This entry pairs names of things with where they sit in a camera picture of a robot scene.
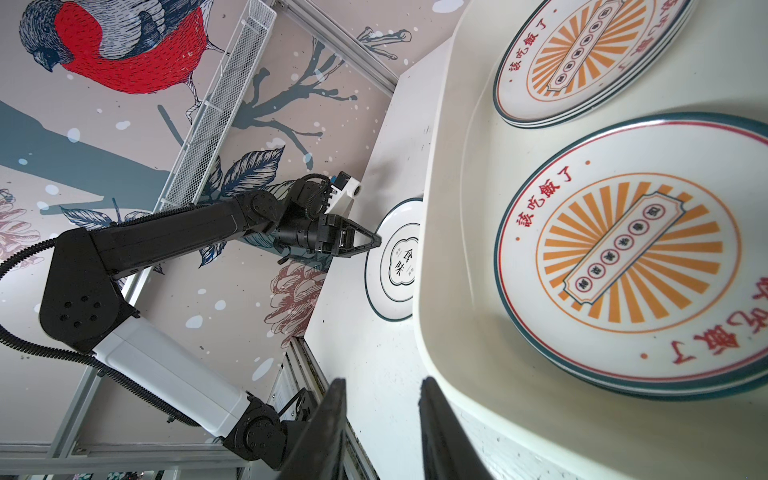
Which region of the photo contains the white wire mesh shelf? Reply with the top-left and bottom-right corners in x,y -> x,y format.
155,0 -> 277,212

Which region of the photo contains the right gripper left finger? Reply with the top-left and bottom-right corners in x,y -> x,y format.
278,378 -> 347,480

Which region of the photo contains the black corrugated cable left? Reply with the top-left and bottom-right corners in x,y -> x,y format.
0,236 -> 202,428

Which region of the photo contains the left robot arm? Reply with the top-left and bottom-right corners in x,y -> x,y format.
39,175 -> 381,469

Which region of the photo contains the white plastic bin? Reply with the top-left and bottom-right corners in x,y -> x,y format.
414,1 -> 767,479

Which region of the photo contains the orange sunburst plate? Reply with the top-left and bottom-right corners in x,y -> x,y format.
497,0 -> 697,127
493,112 -> 767,384
492,0 -> 695,129

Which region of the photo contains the green ring plate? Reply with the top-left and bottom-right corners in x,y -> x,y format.
540,352 -> 767,401

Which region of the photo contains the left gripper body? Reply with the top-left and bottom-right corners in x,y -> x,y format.
272,213 -> 348,257

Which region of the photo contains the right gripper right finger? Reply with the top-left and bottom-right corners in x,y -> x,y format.
419,377 -> 492,480

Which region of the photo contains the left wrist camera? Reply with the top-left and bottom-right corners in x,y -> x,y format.
325,171 -> 361,217

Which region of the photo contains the white flower plate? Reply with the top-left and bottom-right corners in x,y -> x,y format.
363,197 -> 424,322

